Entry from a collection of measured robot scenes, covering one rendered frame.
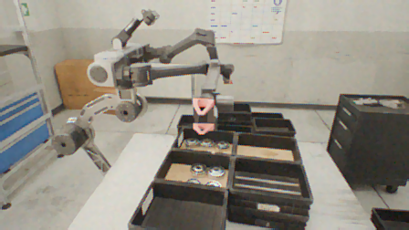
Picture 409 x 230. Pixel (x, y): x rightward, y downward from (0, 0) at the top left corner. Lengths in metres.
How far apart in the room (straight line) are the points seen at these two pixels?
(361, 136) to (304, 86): 2.14
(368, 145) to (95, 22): 4.21
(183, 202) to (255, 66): 3.33
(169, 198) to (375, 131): 1.96
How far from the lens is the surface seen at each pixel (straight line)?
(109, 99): 1.80
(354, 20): 4.63
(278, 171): 1.58
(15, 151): 3.07
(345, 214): 1.71
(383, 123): 2.71
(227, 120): 2.94
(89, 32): 4.87
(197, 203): 1.37
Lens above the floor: 1.80
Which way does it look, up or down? 25 degrees down
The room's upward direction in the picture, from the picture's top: straight up
